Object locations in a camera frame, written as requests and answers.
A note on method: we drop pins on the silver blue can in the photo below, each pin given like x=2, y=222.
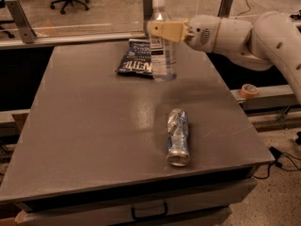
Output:
x=177, y=142

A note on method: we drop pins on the roll of tan tape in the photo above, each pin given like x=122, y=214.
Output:
x=249, y=91

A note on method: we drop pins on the blue Kettle chips bag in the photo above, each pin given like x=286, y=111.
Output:
x=137, y=59

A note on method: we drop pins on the middle metal glass bracket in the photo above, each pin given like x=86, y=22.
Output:
x=147, y=13

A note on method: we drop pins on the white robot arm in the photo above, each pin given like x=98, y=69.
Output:
x=273, y=40

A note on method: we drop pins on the left metal glass bracket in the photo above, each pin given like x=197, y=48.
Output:
x=17, y=13

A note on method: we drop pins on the clear plastic water bottle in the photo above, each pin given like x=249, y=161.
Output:
x=162, y=52

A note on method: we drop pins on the metal rail frame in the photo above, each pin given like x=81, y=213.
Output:
x=70, y=40

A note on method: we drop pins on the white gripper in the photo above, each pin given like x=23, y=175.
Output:
x=203, y=32

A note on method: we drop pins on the grey drawer with handle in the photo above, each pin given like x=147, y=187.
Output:
x=206, y=206

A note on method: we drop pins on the right metal glass bracket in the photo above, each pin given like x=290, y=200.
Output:
x=224, y=9

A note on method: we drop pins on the metal glass bracket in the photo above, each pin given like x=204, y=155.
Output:
x=17, y=13
x=147, y=13
x=224, y=9

